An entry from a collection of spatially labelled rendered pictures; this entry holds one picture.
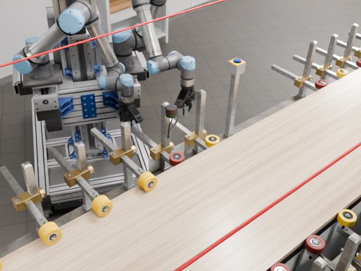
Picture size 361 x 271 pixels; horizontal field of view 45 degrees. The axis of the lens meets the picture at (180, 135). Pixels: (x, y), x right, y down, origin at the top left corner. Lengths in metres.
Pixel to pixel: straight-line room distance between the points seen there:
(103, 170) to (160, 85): 1.61
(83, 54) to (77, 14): 0.59
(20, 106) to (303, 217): 3.12
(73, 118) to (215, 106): 1.82
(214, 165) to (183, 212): 0.36
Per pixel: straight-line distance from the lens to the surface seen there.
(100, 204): 1.95
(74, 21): 2.28
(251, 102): 4.42
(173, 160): 2.24
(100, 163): 3.32
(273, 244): 1.94
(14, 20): 4.69
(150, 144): 2.42
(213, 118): 4.14
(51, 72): 2.74
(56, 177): 3.26
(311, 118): 2.70
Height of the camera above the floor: 2.37
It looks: 38 degrees down
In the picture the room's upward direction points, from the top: 2 degrees clockwise
